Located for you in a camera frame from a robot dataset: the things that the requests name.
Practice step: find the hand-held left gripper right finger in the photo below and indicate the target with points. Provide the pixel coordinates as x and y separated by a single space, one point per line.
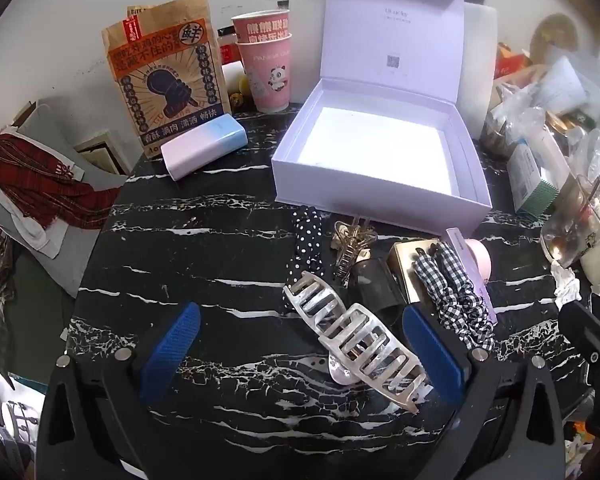
432 355

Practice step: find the pink panda paper cup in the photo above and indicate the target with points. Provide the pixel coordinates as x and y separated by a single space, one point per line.
267 75

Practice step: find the smoky translucent case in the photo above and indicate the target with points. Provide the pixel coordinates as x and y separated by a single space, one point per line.
377 285

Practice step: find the white foam block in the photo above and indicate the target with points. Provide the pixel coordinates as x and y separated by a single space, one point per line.
480 70

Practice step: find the woven round mat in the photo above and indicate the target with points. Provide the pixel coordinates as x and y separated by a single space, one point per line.
555 35

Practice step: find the polka dot scrunchie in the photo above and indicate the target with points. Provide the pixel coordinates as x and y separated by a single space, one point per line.
307 240

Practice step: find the purple carton box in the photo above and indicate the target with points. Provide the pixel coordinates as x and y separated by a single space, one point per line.
467 255

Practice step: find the white plastic bottle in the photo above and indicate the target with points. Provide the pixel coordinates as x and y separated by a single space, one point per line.
305 35

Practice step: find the pink blue power bank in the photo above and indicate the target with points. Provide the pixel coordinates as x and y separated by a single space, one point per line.
205 145

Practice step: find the pile of plastic bags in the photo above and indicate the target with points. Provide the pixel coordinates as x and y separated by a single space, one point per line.
555 95

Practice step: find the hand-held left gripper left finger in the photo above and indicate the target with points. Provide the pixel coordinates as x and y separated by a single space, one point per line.
172 350

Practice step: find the red snack packet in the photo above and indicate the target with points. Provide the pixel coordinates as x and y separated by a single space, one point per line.
512 60

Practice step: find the crumpled white tissue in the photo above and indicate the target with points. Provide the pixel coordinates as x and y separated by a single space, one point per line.
566 285

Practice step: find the pearl white hair claw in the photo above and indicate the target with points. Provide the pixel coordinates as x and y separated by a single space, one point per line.
360 340

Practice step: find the gold hair claw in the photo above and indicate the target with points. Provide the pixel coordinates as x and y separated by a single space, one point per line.
350 247

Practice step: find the red plaid cloth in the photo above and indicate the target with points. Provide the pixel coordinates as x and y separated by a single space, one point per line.
45 185

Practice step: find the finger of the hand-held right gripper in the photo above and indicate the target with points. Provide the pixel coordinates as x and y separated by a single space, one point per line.
590 332

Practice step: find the small wooden picture frame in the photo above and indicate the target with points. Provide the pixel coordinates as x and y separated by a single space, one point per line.
105 152

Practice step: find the red paper cup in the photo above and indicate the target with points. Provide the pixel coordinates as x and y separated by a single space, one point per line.
260 25

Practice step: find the green white carton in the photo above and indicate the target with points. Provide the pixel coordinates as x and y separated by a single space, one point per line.
530 185

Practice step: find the pink round compact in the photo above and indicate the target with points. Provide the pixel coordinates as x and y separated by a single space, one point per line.
480 260

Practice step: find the gold box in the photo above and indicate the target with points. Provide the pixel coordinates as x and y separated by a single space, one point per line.
402 265

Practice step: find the clear glass cup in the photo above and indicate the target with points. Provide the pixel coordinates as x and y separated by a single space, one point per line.
570 225

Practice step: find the brown paper snack bag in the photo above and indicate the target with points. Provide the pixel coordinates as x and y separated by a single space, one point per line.
170 85

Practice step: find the lavender gift box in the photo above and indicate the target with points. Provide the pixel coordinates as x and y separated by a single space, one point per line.
380 150

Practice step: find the grey cushion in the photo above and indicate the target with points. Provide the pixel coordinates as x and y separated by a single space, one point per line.
55 255

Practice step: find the gingham scrunchie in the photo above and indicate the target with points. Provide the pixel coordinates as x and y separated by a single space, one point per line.
450 290

